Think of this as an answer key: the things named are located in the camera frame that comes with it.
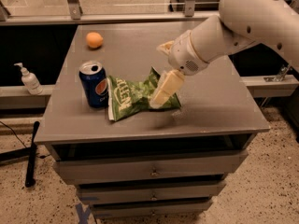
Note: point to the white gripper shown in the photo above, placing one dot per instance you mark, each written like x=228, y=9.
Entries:
x=182, y=54

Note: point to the green jalapeno chip bag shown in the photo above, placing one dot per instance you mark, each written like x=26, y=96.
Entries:
x=126, y=98

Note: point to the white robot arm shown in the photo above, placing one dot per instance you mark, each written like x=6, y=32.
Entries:
x=239, y=25

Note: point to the blue pepsi can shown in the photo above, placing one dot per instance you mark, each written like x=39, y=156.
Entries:
x=94, y=81

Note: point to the orange fruit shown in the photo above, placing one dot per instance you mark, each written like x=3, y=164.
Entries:
x=94, y=40

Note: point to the grey drawer cabinet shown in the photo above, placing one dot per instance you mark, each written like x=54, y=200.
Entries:
x=217, y=111

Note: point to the white pump bottle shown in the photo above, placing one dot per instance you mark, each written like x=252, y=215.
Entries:
x=29, y=80

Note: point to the bottom grey drawer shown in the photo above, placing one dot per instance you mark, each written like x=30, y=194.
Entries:
x=150, y=208

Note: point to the grey drawer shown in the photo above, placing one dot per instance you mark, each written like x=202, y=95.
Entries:
x=172, y=191
x=109, y=171
x=150, y=208

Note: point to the middle grey drawer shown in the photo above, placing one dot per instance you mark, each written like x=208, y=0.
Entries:
x=172, y=191

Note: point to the top grey drawer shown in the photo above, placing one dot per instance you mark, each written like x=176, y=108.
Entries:
x=109, y=171

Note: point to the blue tape mark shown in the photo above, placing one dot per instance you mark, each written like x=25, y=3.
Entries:
x=85, y=215

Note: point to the black stand leg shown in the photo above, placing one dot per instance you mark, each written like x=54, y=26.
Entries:
x=29, y=180

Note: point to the metal window rail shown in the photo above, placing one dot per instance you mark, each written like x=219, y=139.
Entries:
x=106, y=18

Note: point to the metal latch bracket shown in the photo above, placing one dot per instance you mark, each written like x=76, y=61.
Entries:
x=280, y=75

